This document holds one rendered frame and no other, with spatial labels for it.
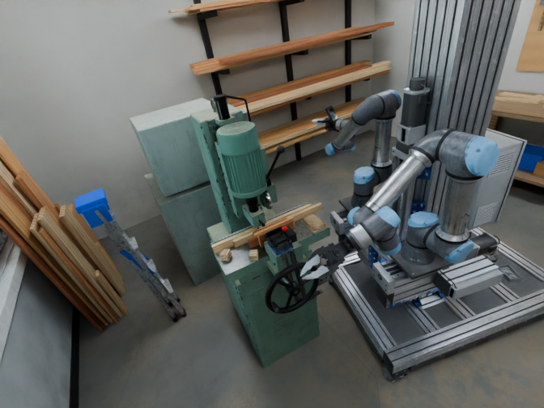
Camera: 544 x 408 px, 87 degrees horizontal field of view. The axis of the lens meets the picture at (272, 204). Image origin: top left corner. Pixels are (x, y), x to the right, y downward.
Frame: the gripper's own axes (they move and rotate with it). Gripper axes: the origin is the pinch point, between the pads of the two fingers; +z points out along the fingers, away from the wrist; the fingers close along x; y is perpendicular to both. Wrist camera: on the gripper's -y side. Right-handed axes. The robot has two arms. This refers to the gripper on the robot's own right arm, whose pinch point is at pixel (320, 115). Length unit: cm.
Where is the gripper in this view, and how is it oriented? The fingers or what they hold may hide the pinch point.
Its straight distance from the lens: 216.3
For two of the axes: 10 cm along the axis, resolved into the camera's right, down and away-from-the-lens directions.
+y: 2.6, 7.7, 5.9
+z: -5.0, -4.1, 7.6
